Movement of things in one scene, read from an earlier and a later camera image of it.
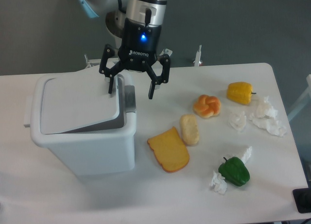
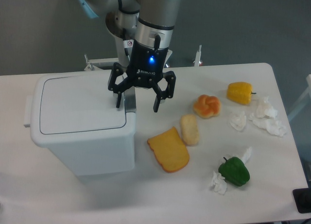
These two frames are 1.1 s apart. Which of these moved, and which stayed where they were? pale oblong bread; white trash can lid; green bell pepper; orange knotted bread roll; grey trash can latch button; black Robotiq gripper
Moved: white trash can lid; black Robotiq gripper
Stayed: pale oblong bread; orange knotted bread roll; green bell pepper; grey trash can latch button
